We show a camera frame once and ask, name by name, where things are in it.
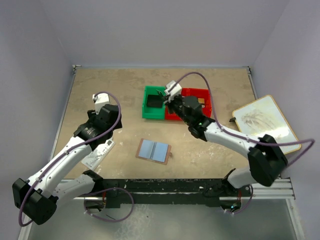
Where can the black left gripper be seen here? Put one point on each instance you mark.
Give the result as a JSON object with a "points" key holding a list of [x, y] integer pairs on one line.
{"points": [[92, 114]]}

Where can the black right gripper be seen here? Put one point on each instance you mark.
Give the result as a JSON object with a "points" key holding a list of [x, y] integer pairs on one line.
{"points": [[170, 103]]}

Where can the pink leather card holder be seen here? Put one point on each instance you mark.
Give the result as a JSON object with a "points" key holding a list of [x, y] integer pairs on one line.
{"points": [[153, 151]]}

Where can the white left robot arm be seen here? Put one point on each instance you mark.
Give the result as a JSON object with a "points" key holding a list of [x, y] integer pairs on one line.
{"points": [[34, 196]]}

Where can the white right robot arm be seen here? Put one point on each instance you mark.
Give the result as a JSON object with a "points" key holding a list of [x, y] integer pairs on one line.
{"points": [[265, 159]]}

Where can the gold magnetic stripe cards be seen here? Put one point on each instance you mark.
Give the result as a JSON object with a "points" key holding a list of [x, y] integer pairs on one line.
{"points": [[201, 100]]}

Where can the black VIP cards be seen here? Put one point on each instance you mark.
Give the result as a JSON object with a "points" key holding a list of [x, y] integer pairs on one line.
{"points": [[153, 101]]}

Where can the red plastic bin middle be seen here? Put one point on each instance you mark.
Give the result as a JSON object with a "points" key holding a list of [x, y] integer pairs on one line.
{"points": [[172, 116]]}

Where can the red plastic bin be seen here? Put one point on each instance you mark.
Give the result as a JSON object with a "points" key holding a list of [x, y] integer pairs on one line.
{"points": [[172, 116], [203, 94]]}

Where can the red plastic bin right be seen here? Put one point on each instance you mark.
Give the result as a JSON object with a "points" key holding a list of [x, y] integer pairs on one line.
{"points": [[203, 94]]}

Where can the green plastic bin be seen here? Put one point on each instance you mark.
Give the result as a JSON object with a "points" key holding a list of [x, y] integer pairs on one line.
{"points": [[152, 113]]}

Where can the yellow framed whiteboard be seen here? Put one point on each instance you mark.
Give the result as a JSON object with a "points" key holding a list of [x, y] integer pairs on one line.
{"points": [[264, 117]]}

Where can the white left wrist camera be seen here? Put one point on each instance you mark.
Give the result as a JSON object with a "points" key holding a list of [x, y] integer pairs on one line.
{"points": [[100, 100]]}

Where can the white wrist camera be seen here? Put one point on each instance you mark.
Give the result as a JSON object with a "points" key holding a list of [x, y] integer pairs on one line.
{"points": [[172, 89], [100, 100]]}

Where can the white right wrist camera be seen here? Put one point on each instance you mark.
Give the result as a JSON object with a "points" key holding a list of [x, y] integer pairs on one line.
{"points": [[172, 89]]}

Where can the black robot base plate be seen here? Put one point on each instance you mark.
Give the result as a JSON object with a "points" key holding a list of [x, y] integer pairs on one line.
{"points": [[211, 192]]}

